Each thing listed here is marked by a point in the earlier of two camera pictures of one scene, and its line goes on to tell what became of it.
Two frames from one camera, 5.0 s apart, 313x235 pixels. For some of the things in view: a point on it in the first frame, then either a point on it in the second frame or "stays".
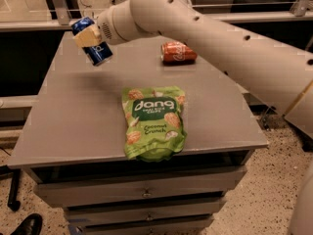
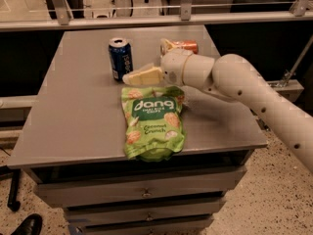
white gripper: [106, 24] to [173, 69]
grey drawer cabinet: [72, 141] stays
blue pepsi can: [97, 53] to [121, 58]
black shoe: [31, 225] stays
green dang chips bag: [155, 122] stays
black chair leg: [14, 189] stays
